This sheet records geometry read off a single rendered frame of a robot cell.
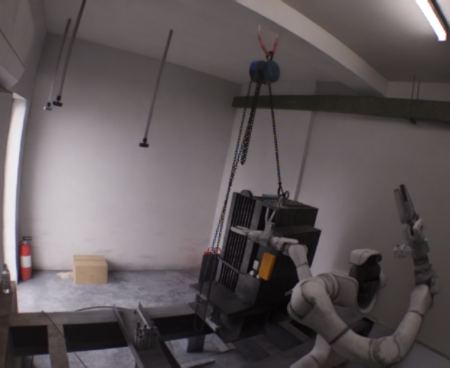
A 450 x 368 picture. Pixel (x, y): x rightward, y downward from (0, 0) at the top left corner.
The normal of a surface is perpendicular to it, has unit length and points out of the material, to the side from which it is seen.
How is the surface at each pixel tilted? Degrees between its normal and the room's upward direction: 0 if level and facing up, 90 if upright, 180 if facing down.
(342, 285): 88
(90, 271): 90
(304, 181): 90
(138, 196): 90
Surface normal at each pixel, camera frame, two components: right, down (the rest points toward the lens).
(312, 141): -0.80, -0.09
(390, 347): 0.09, -0.75
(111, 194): 0.57, 0.22
